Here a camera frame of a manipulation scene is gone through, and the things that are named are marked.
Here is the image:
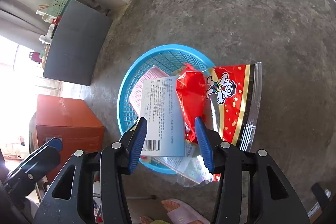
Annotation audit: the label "clear zip bag red flowers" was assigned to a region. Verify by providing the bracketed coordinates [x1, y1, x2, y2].
[155, 141, 221, 187]

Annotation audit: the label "blue medicine box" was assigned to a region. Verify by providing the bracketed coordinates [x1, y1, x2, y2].
[141, 76, 185, 157]

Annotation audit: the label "red cartoon snack bag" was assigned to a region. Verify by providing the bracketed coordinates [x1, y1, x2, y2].
[203, 62, 262, 151]

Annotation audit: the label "red snack packet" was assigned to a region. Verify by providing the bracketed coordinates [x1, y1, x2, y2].
[175, 63, 206, 144]

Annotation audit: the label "pink scrub sponge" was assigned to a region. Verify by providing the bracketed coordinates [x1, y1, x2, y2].
[129, 66, 169, 117]

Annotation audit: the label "orange cardboard box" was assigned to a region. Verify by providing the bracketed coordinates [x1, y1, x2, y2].
[32, 94, 105, 182]

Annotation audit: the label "pink slipper foot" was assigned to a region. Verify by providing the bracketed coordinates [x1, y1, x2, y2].
[161, 198, 210, 224]

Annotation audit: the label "blue plastic waste basket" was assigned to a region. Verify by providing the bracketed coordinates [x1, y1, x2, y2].
[117, 44, 214, 174]

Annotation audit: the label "dark grey cabinet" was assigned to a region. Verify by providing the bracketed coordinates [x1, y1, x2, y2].
[43, 0, 112, 86]

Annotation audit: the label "red thermos bottle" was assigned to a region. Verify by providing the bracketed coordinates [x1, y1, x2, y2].
[29, 52, 42, 64]

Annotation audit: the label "white spray bottle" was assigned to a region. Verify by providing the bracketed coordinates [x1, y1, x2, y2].
[39, 24, 55, 45]

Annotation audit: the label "green plastic basket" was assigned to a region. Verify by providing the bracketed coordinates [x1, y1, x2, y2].
[46, 0, 71, 18]

